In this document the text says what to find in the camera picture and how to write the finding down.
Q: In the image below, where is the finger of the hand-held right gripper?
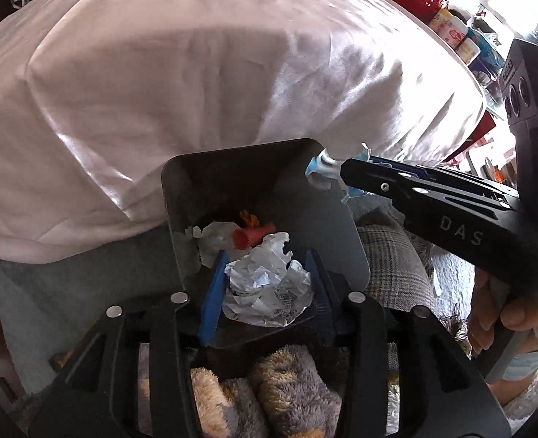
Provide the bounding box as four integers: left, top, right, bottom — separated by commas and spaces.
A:
369, 155, 510, 197
340, 158, 522, 213

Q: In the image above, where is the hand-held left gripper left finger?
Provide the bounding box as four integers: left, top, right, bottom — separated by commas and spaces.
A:
26, 250, 234, 438

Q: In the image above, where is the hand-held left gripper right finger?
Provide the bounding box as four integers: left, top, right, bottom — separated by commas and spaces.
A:
304, 249, 512, 438

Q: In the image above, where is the white paper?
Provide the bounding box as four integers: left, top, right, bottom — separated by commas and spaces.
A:
222, 231, 314, 328

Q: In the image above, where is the white tissue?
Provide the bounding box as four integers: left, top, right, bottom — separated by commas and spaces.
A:
184, 220, 243, 268

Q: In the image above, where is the red ribbed plastic tube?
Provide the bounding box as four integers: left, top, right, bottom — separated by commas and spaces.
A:
232, 222, 277, 251

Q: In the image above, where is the black plastic bin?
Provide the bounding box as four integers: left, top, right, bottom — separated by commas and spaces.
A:
160, 138, 371, 348

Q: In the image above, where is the person's right forearm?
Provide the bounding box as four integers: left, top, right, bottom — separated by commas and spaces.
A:
485, 335, 538, 421

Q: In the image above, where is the person's right hand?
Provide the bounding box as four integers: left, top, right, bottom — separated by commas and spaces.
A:
467, 267, 538, 357

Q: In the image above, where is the grey plaid cushion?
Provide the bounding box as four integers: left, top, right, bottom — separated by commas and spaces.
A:
355, 223, 439, 330

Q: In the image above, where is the fuzzy grey beige garment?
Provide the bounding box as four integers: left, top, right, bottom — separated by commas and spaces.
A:
188, 343, 357, 438

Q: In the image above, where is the blue round tin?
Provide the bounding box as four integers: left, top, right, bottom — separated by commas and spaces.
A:
471, 28, 504, 84

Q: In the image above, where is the white bottle beige label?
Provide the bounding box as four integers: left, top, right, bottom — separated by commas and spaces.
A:
454, 36, 483, 68

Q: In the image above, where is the white bottle yellow label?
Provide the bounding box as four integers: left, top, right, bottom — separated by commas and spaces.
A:
428, 8, 455, 38

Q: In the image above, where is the pink satin tablecloth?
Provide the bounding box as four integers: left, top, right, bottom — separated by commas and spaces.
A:
0, 0, 487, 266

